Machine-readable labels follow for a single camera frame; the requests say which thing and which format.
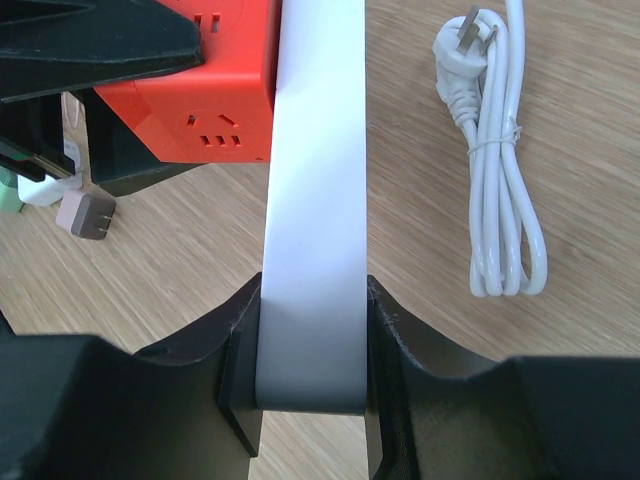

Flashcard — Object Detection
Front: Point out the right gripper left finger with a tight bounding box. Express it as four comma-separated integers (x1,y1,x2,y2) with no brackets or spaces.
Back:
1,277,262,479

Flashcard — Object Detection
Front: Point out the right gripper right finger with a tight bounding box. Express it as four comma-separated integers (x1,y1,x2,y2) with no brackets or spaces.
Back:
366,279,639,479

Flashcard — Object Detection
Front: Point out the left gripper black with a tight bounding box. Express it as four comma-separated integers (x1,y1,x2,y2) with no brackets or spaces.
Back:
1,1,205,196

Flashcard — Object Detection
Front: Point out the pink plug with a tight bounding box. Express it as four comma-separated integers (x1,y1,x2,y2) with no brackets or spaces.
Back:
56,189,117,241

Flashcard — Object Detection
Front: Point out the green usb charger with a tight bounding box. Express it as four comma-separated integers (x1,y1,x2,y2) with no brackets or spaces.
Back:
0,167,24,213

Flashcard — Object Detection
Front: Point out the white green power strip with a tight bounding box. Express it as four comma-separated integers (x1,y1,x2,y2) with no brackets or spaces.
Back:
256,1,367,415

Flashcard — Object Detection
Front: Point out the red cube socket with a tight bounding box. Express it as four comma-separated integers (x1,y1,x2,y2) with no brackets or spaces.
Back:
96,0,282,163

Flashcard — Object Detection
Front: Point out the white power cord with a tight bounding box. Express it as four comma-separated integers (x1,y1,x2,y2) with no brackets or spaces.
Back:
430,0,549,299

